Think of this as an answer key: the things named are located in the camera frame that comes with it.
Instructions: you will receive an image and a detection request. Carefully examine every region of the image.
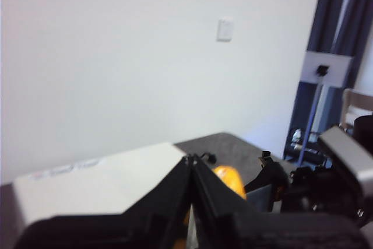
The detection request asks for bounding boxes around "beige chair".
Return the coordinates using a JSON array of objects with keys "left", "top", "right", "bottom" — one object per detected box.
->
[{"left": 341, "top": 87, "right": 373, "bottom": 134}]

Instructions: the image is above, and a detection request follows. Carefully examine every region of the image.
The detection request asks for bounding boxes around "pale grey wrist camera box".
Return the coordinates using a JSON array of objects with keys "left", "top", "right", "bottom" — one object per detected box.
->
[{"left": 318, "top": 126, "right": 373, "bottom": 199}]

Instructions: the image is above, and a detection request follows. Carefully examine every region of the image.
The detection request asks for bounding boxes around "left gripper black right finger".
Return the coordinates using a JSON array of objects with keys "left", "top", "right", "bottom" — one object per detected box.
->
[{"left": 191, "top": 157, "right": 373, "bottom": 249}]

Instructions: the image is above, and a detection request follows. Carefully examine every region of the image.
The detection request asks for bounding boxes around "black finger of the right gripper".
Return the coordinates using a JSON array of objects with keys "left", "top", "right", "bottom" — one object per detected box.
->
[
  {"left": 244, "top": 149, "right": 290, "bottom": 194},
  {"left": 247, "top": 184, "right": 276, "bottom": 213}
]

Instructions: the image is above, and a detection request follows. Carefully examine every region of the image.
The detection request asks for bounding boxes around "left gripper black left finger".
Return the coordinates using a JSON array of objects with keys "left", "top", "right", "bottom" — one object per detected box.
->
[{"left": 14, "top": 155, "right": 193, "bottom": 249}]

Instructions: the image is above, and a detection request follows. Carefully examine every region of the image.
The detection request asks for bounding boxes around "white board on stand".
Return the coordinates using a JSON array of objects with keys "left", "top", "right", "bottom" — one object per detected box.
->
[{"left": 301, "top": 50, "right": 354, "bottom": 88}]

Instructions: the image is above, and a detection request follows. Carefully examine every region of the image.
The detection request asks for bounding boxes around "cream Toshiba toaster oven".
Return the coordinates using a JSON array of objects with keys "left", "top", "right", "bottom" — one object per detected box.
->
[{"left": 13, "top": 142, "right": 187, "bottom": 232}]

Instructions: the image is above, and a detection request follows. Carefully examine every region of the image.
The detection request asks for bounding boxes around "white wall socket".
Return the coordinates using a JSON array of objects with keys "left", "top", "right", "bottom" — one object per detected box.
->
[{"left": 216, "top": 17, "right": 234, "bottom": 43}]

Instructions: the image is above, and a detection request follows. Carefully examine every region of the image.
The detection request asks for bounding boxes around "yellow corn cob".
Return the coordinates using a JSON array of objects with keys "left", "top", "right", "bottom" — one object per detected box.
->
[{"left": 174, "top": 164, "right": 248, "bottom": 249}]

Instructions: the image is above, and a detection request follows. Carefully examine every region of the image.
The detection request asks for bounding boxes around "dark blue curtain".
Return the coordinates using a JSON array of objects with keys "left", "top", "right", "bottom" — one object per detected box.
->
[{"left": 284, "top": 0, "right": 373, "bottom": 162}]

